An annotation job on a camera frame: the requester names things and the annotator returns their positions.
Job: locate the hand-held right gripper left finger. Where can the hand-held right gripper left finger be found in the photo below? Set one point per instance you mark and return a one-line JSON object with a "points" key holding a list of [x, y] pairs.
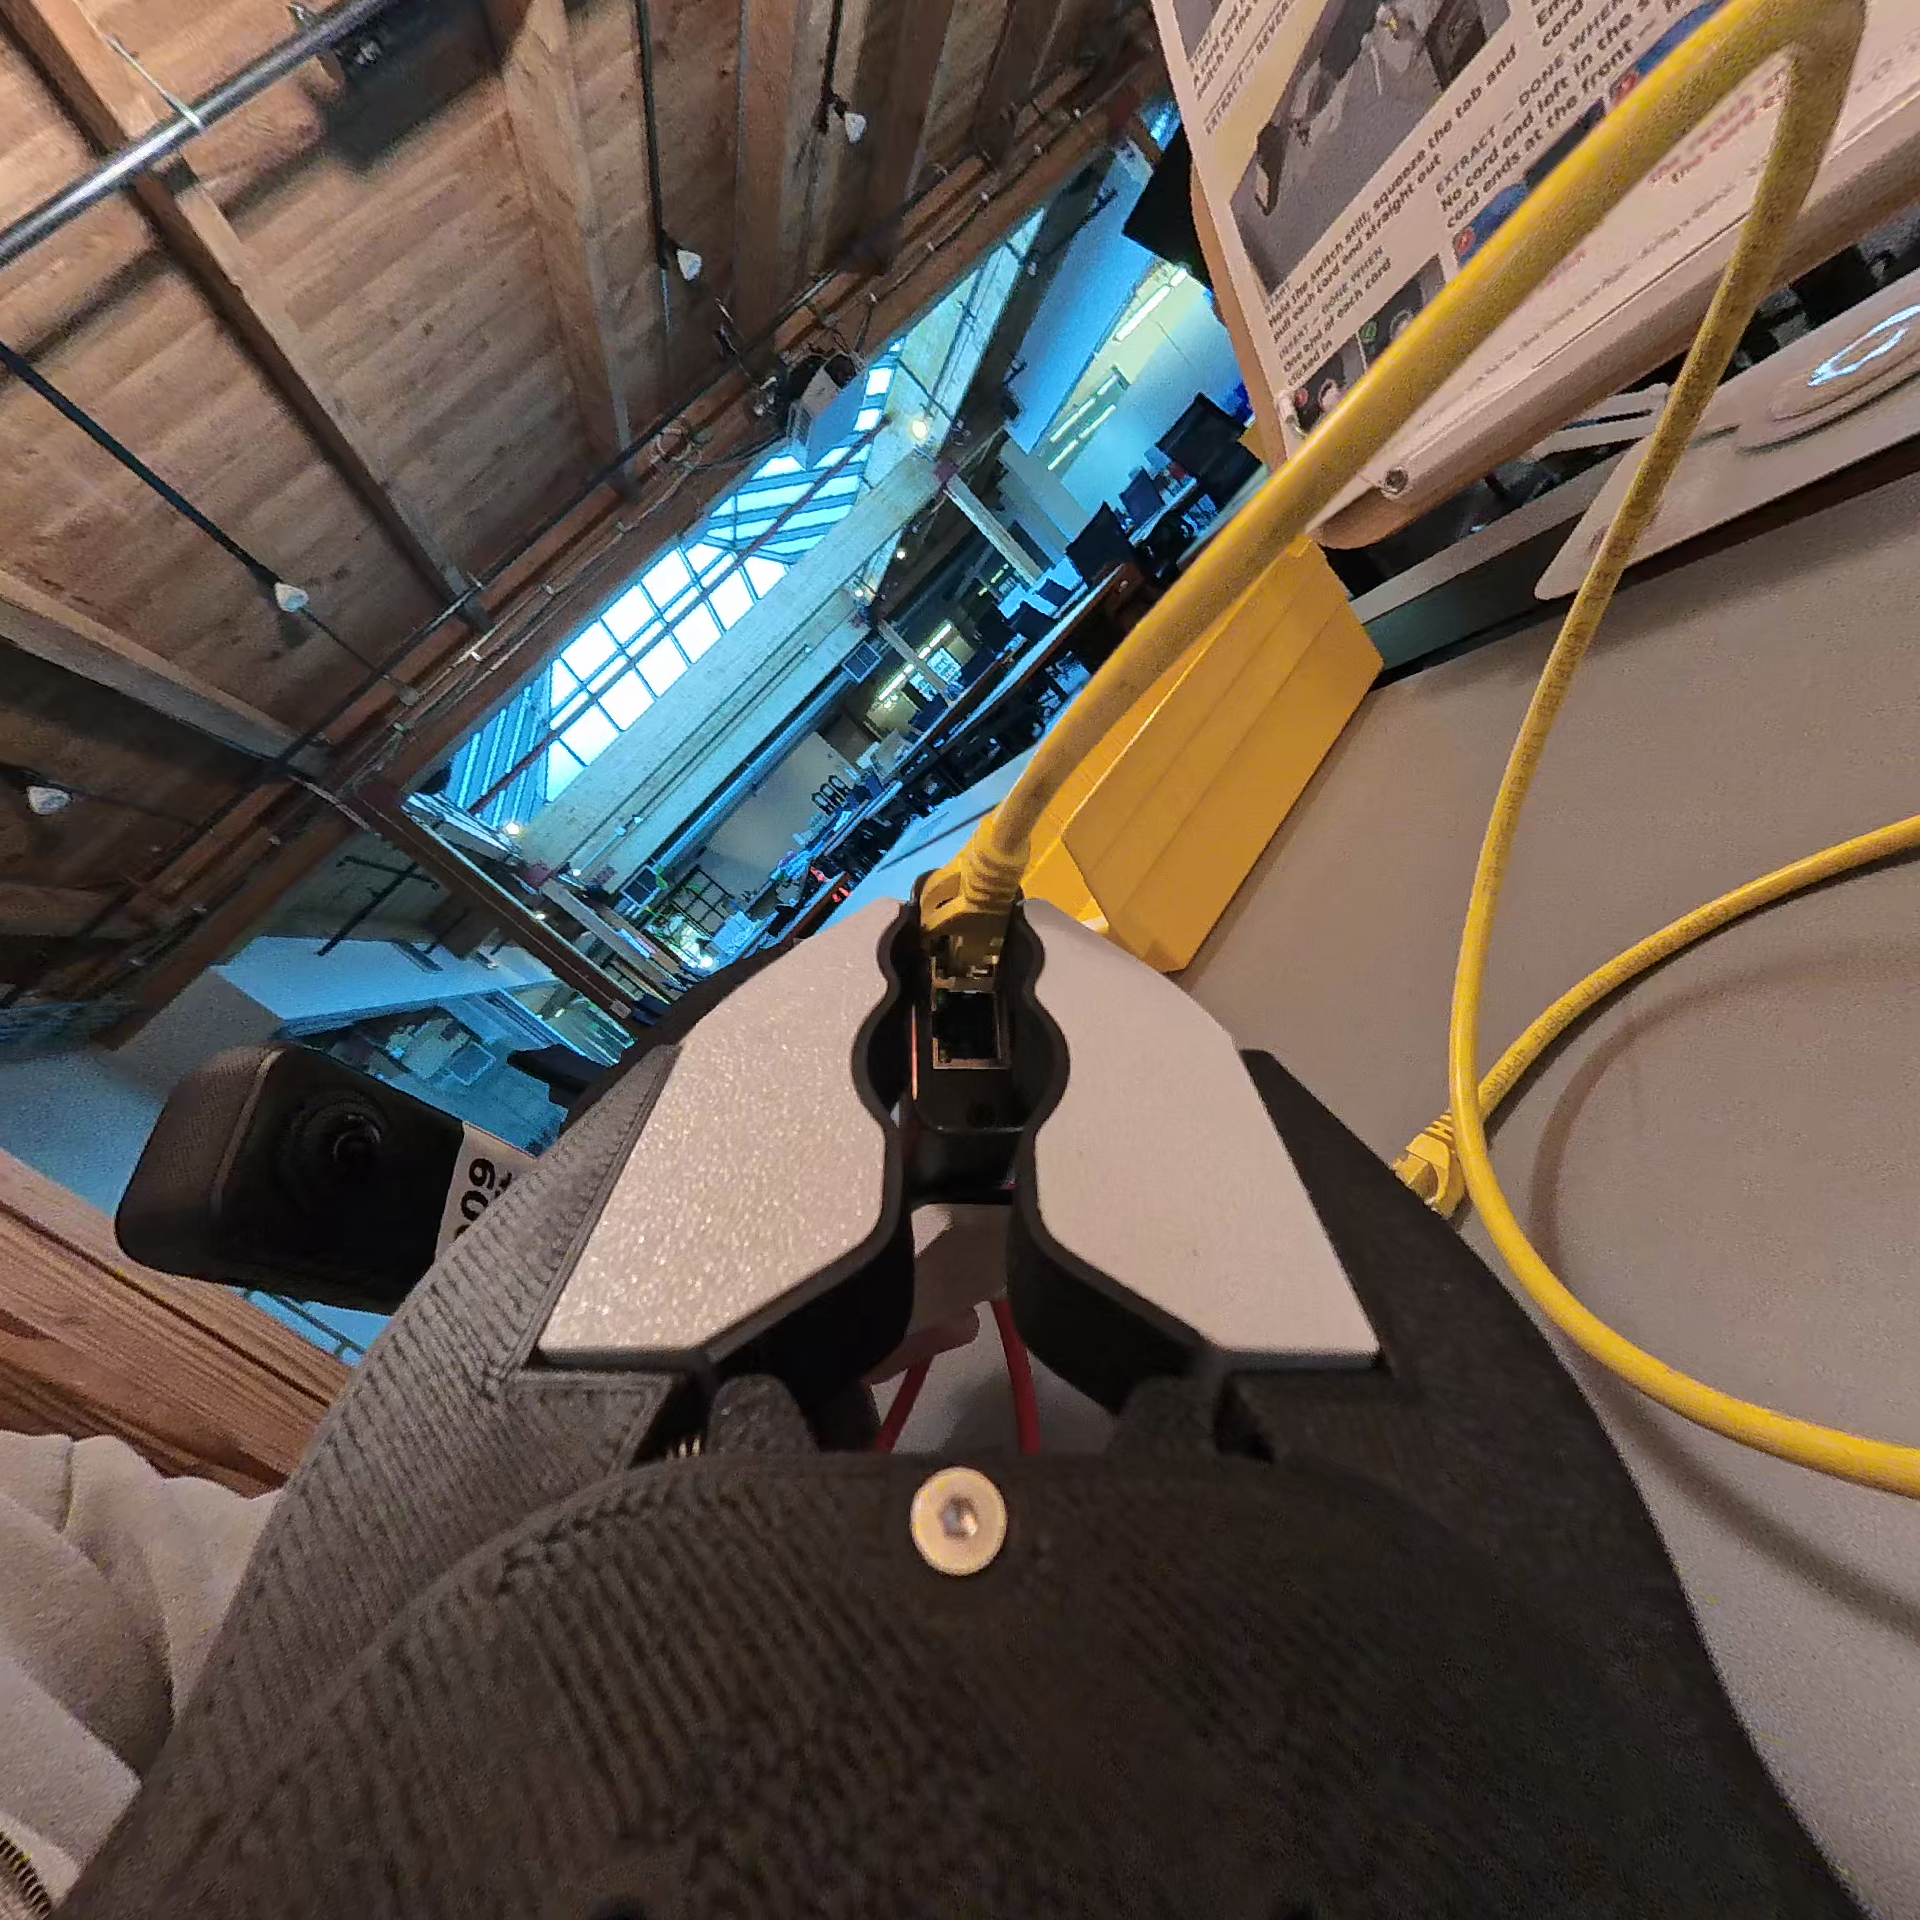
{"points": [[722, 1184]]}

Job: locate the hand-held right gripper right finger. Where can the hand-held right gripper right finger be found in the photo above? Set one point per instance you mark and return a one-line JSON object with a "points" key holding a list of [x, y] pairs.
{"points": [[1201, 1184]]}

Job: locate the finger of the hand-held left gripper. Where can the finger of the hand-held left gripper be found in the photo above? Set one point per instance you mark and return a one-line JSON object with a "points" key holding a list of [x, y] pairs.
{"points": [[956, 1275]]}

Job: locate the black ethernet splitter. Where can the black ethernet splitter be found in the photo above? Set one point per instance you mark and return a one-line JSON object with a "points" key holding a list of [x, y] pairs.
{"points": [[976, 1095]]}

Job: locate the yellow plastic bin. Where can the yellow plastic bin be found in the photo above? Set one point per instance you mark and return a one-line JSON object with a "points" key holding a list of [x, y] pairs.
{"points": [[1229, 753]]}

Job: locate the wooden door panel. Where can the wooden door panel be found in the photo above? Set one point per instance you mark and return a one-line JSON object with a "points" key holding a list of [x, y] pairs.
{"points": [[151, 1335]]}

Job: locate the person's grey hoodie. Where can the person's grey hoodie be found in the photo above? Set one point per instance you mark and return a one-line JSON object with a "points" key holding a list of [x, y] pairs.
{"points": [[105, 1680]]}

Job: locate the white stand base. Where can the white stand base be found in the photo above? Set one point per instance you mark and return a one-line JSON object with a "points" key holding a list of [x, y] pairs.
{"points": [[1770, 453]]}

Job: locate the instruction sheet board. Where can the instruction sheet board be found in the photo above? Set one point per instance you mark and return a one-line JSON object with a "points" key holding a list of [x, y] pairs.
{"points": [[1410, 213]]}

